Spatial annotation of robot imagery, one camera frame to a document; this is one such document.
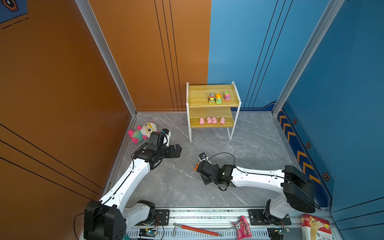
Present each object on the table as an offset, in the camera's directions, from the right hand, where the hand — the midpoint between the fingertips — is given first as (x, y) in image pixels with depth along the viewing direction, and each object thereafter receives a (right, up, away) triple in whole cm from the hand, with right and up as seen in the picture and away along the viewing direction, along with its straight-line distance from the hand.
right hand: (204, 172), depth 83 cm
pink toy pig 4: (+12, +29, +9) cm, 32 cm away
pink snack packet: (+17, -22, -13) cm, 31 cm away
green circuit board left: (-28, -25, -12) cm, 39 cm away
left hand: (-17, +14, 0) cm, 22 cm away
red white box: (+49, -20, -16) cm, 56 cm away
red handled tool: (-5, -23, -13) cm, 27 cm away
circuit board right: (+34, -25, -12) cm, 44 cm away
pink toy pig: (-1, +29, +9) cm, 30 cm away
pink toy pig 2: (+3, +29, +9) cm, 31 cm away
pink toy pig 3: (+7, +29, +9) cm, 31 cm away
